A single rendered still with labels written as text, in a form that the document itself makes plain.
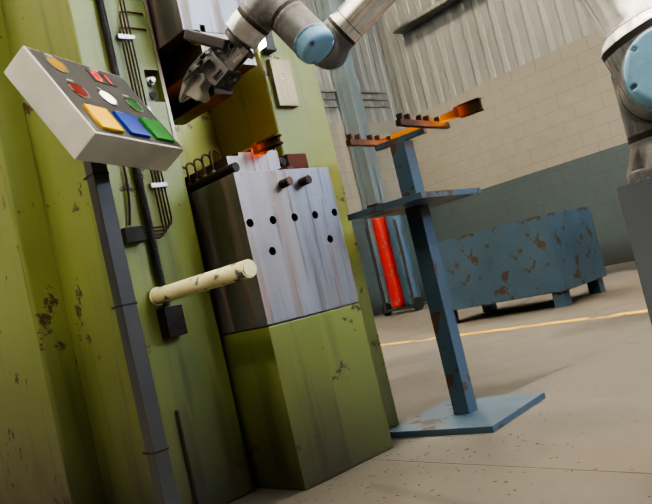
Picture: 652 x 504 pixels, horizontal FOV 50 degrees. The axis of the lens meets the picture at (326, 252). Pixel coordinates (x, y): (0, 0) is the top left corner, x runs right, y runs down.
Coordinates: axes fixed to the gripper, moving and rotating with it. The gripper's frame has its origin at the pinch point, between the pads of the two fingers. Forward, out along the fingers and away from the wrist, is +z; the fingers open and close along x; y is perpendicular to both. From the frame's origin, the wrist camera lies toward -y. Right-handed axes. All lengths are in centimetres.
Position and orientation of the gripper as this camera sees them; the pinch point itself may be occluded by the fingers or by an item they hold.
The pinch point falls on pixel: (181, 96)
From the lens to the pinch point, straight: 178.2
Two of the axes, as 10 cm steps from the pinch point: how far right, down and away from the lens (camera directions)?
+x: 3.6, -0.3, 9.3
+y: 6.5, 7.3, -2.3
